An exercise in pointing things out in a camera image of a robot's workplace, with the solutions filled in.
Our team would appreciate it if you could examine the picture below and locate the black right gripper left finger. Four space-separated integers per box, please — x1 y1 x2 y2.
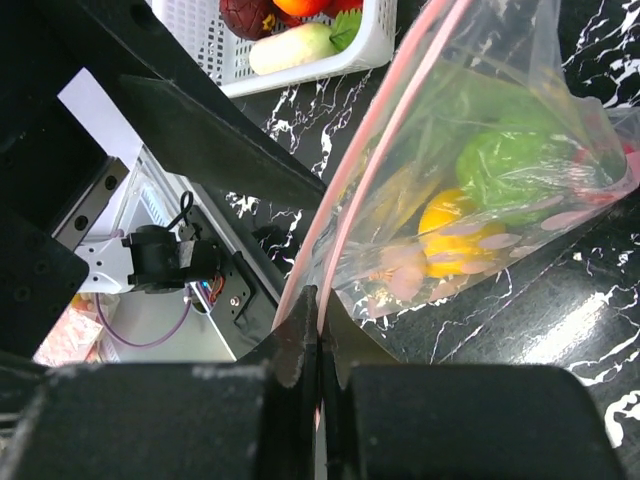
1 286 318 479

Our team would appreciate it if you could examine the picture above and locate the orange toy tomato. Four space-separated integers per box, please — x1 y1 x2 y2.
273 0 331 17

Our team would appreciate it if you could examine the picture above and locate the white plastic basket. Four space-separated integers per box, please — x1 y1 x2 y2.
150 1 397 98

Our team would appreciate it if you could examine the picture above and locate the red toy chili pepper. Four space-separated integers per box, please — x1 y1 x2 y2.
568 148 627 206

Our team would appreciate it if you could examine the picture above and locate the yellow toy pear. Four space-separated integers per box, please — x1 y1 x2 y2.
418 188 506 278

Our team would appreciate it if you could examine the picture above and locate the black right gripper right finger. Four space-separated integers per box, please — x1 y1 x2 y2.
322 296 626 479

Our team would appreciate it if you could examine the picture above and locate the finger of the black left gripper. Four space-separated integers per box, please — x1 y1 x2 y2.
119 75 326 200

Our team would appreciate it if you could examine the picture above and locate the clear zip top bag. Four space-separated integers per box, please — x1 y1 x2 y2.
275 1 639 444

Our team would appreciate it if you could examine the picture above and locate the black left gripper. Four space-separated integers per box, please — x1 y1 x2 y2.
1 1 223 355

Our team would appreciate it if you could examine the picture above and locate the dark red toy mangosteen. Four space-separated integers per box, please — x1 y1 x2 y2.
219 0 277 41

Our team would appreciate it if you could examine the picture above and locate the green toy lime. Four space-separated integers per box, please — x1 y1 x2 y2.
455 130 575 226

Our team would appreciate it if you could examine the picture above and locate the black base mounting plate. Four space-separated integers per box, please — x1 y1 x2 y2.
187 206 275 357

